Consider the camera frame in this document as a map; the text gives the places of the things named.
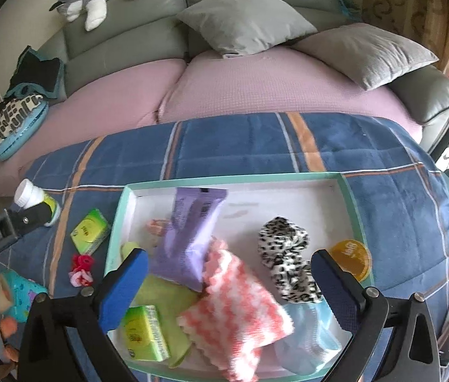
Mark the pink white striped cloth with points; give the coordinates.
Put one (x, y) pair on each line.
(240, 310)

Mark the beige foam pad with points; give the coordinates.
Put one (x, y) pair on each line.
(2, 298)

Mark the teal plastic toy box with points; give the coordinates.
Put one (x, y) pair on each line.
(21, 290)

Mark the orange round lid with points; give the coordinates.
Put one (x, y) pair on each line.
(349, 258)

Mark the black and teal clothing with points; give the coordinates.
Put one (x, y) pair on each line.
(35, 71)

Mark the grey leather sofa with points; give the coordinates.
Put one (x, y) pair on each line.
(129, 12)

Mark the grey pillow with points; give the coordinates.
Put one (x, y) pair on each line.
(244, 16)
(367, 53)

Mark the blue plaid blanket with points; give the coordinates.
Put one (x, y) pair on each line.
(387, 191)

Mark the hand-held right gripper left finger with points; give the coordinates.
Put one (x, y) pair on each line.
(129, 282)

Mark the light green cloth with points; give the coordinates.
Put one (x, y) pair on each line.
(165, 298)

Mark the beige patterned curtain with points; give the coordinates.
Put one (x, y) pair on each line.
(403, 12)

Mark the light blue socks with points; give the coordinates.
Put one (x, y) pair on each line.
(304, 342)

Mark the red pink pipe cleaner toy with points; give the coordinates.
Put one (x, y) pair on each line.
(81, 264)

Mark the green tissue packet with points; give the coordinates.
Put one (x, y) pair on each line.
(145, 334)
(89, 232)

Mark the white bottle with green label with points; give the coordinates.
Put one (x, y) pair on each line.
(27, 193)

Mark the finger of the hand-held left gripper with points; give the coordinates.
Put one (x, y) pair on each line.
(29, 218)

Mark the leopard print scrunchie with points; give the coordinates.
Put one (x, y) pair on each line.
(284, 246)

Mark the person's left hand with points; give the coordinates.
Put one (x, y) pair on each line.
(9, 327)

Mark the white tray with teal rim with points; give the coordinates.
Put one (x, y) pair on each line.
(312, 207)

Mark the purple wipes packet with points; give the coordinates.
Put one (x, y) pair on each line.
(188, 242)

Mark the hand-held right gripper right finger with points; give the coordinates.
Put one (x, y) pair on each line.
(334, 286)

